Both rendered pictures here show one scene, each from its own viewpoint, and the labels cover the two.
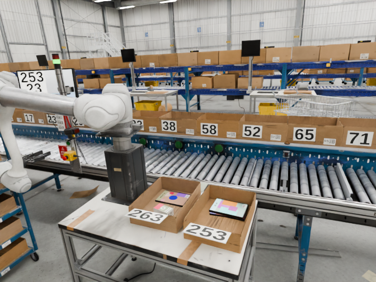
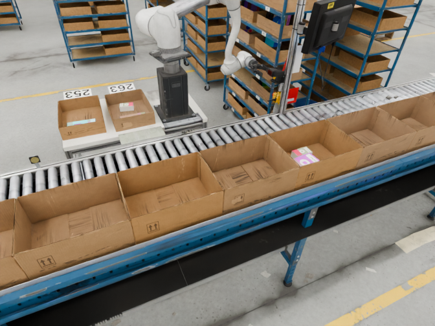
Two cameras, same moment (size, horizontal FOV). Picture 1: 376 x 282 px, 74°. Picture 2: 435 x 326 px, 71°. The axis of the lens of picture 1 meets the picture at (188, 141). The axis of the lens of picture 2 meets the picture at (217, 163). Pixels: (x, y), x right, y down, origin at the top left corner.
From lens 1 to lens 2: 3.21 m
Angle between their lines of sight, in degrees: 106
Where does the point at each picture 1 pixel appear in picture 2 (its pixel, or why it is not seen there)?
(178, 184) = (137, 119)
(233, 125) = (127, 176)
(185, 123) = (218, 152)
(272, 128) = (50, 196)
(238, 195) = (76, 129)
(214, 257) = not seen: hidden behind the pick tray
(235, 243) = (63, 106)
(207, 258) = not seen: hidden behind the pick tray
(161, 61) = not seen: outside the picture
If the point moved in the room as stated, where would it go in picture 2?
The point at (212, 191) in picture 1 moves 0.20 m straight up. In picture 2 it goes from (101, 125) to (94, 98)
